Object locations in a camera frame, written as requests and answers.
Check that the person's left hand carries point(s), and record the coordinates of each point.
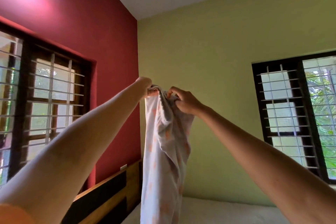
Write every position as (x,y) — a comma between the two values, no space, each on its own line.
(143,84)

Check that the person's right hand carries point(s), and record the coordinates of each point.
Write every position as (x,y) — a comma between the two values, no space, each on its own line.
(188,102)

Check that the person's right thumb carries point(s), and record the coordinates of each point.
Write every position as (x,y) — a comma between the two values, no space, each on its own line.
(173,92)

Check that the person's left fingers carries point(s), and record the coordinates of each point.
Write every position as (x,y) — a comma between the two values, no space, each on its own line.
(153,92)

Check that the white cloth with orange print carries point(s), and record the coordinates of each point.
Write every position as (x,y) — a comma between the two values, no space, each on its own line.
(164,153)

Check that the person's right forearm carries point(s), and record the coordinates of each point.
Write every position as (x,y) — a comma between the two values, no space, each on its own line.
(265,163)

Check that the person's left forearm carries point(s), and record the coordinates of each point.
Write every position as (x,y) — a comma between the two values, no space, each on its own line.
(76,150)

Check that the wooden bed headboard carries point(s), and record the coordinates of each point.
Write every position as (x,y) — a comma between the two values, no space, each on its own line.
(105,195)

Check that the dark wooden barred window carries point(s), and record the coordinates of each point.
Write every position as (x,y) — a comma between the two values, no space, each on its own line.
(39,105)
(296,116)

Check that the white mattress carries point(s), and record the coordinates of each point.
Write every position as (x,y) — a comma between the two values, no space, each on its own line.
(223,212)

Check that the orange sleeve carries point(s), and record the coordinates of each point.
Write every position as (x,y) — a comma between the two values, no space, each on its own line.
(14,214)

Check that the white wall switch plate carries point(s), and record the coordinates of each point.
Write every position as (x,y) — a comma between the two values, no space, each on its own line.
(123,167)

